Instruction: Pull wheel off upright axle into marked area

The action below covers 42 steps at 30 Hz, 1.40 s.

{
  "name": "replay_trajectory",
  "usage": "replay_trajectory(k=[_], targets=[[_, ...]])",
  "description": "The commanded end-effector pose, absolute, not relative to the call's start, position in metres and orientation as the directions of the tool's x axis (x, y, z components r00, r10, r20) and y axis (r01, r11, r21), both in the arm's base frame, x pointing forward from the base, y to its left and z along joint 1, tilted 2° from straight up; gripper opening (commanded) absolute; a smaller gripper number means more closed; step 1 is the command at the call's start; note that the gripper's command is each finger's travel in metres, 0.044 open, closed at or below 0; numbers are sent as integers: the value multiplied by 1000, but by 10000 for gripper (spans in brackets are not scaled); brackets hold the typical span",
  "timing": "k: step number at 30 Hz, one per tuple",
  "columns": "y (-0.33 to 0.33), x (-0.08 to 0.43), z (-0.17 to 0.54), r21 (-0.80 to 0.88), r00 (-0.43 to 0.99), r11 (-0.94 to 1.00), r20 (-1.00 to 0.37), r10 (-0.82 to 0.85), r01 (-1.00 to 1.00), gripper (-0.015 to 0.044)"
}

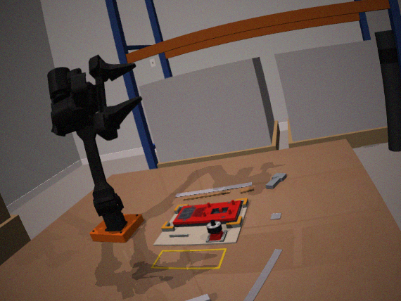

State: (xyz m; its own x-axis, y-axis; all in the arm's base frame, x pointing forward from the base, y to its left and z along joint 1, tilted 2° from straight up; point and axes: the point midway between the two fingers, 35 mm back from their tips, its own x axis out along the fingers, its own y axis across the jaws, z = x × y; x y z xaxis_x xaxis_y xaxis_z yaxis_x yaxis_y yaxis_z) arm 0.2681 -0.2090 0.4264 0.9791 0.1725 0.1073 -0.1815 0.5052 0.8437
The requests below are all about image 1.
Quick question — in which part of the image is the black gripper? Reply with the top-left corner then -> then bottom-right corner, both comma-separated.
68,55 -> 142,141

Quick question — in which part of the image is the black wheel with grey hub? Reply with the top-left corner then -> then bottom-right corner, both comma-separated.
207,221 -> 222,234

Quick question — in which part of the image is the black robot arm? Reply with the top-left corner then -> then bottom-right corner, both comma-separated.
47,67 -> 127,231

